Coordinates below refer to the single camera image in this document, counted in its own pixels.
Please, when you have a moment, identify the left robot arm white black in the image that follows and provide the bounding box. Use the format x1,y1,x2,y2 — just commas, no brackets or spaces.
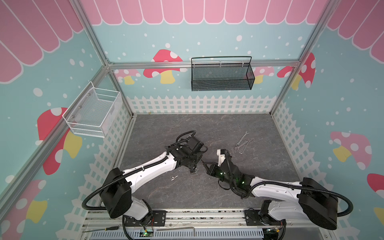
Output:
82,131,208,221

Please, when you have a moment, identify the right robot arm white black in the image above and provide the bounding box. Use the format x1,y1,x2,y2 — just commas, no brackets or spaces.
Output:
203,149,354,230

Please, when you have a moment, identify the silver wrench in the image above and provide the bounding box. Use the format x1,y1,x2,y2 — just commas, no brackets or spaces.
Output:
235,132,249,147
235,139,252,154

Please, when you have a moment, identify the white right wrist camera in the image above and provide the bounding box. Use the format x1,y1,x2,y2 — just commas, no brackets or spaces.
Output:
217,149,229,167

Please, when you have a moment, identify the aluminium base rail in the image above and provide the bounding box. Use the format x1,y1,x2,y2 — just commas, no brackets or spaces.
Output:
79,209,295,240

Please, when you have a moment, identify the black wire mesh basket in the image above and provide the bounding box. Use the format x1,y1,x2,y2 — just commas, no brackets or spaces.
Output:
191,56,256,92

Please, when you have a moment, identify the yellow handled screwdriver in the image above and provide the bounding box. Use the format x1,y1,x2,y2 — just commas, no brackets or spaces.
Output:
84,226,120,233

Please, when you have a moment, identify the white wire mesh basket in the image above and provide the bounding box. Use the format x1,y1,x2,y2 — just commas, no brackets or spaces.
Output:
63,82,123,138

